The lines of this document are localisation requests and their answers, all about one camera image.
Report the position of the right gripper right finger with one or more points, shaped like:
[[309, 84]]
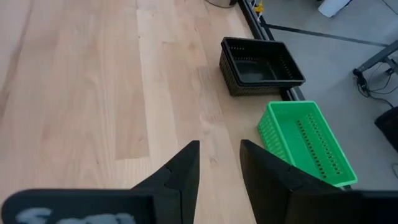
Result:
[[280, 193]]

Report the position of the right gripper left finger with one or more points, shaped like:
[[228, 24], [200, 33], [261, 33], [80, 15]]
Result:
[[182, 186]]

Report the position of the black plastic slotted basket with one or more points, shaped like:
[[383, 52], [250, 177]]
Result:
[[248, 90], [258, 68]]

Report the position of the green plastic slotted basket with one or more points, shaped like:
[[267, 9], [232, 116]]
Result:
[[286, 130]]

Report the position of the gray metal desk leg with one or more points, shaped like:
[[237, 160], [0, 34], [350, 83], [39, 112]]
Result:
[[377, 57]]

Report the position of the white rounded floor object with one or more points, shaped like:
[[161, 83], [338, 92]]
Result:
[[334, 7]]

